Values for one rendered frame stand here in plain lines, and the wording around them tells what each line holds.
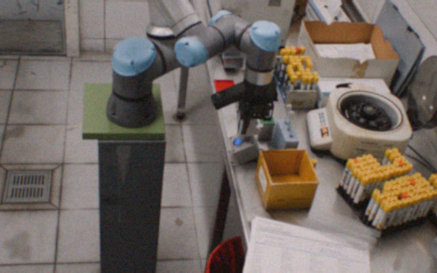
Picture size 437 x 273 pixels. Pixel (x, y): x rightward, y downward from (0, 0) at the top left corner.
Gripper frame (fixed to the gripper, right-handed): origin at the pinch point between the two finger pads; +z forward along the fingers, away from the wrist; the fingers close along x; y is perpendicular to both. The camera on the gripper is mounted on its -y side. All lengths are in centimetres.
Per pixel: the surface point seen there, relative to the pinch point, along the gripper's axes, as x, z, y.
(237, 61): 44.1, 3.2, 7.5
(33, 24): 187, 74, -79
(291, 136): -1.9, -2.0, 14.6
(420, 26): 38, -16, 66
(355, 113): 7.1, -3.3, 36.3
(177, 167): 90, 95, -3
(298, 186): -20.6, -0.8, 12.3
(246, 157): -3.4, 4.7, 2.2
